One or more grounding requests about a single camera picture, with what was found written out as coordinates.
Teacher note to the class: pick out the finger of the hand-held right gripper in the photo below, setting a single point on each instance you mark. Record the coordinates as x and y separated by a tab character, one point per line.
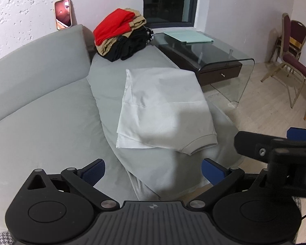
250	144
302	134

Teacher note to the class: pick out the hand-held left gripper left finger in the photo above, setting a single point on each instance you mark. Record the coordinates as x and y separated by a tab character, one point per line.
93	173

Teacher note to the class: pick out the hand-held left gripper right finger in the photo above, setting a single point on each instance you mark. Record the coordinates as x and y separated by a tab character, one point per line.
211	172

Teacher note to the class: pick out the white t-shirt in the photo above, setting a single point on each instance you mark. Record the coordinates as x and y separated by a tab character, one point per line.
163	102

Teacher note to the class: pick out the stack of folded clothes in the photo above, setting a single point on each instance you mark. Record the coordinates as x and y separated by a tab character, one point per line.
109	46

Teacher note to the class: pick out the maroon padded metal chair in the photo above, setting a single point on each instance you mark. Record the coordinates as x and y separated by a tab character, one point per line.
294	67
298	32

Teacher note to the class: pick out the dark brown drawer unit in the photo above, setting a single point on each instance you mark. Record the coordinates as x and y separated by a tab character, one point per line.
219	72

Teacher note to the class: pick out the glass coffee table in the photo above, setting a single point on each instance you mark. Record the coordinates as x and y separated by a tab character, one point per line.
227	53

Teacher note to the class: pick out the grey sofa chaise cushion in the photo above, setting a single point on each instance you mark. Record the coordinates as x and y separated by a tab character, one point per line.
112	81

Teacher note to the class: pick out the grey sofa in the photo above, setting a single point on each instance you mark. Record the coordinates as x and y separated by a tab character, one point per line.
40	81

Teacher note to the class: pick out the houndstooth patterned cloth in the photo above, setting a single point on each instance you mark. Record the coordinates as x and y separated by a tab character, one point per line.
3	238

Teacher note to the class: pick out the light green folder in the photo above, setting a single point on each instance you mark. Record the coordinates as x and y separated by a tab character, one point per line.
190	37

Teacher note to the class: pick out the red folded garment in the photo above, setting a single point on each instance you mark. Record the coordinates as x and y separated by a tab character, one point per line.
111	26

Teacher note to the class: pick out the dark framed window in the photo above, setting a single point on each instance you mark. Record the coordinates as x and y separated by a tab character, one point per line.
170	2

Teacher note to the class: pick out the smartphone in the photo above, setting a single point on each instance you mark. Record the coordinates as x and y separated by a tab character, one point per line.
63	14

